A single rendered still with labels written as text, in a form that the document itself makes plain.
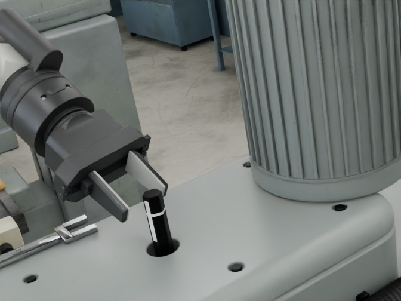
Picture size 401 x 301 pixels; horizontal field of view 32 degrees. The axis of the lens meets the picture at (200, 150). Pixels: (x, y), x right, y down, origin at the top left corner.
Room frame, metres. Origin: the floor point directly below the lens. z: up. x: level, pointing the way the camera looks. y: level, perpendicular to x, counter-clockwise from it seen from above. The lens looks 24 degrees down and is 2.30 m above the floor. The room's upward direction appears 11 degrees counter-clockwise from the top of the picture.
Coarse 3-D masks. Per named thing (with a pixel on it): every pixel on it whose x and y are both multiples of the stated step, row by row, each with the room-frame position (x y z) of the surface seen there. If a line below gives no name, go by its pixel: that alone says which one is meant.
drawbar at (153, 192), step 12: (144, 192) 0.67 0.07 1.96; (156, 192) 0.66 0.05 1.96; (144, 204) 0.66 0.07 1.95; (156, 204) 0.65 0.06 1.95; (156, 216) 0.65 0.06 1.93; (156, 228) 0.65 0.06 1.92; (168, 228) 0.66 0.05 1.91; (168, 240) 0.65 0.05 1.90; (156, 252) 0.66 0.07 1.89; (168, 252) 0.65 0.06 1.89
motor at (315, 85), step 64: (256, 0) 0.72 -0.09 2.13; (320, 0) 0.69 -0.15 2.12; (384, 0) 0.71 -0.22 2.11; (256, 64) 0.73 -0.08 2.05; (320, 64) 0.69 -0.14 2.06; (384, 64) 0.70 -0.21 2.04; (256, 128) 0.75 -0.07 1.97; (320, 128) 0.69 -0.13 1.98; (384, 128) 0.70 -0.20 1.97; (320, 192) 0.69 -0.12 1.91
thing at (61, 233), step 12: (84, 216) 0.75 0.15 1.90; (60, 228) 0.74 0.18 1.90; (72, 228) 0.74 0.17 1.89; (84, 228) 0.73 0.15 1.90; (96, 228) 0.72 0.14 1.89; (36, 240) 0.72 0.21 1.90; (48, 240) 0.71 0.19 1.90; (60, 240) 0.71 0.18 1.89; (72, 240) 0.71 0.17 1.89; (12, 252) 0.70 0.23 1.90; (24, 252) 0.70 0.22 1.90; (36, 252) 0.70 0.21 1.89; (0, 264) 0.68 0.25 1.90
